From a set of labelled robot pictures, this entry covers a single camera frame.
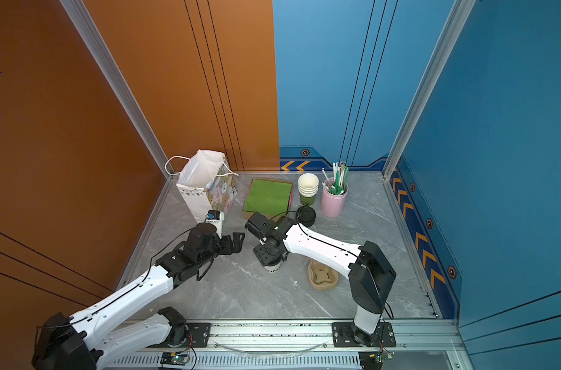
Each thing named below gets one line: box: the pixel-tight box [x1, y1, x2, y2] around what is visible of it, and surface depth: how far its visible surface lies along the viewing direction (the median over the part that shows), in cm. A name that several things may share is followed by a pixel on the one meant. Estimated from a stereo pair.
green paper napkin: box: [243, 178, 293, 215], surface depth 107 cm
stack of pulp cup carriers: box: [307, 259, 340, 290], surface depth 84 cm
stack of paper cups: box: [298, 172, 320, 206], surface depth 101 cm
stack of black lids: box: [295, 205, 316, 228], surface depth 101 cm
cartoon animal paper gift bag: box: [164, 149, 239, 224], surface depth 91 cm
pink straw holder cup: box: [320, 177, 350, 218], surface depth 100 cm
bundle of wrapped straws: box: [321, 161, 350, 196], surface depth 95 cm
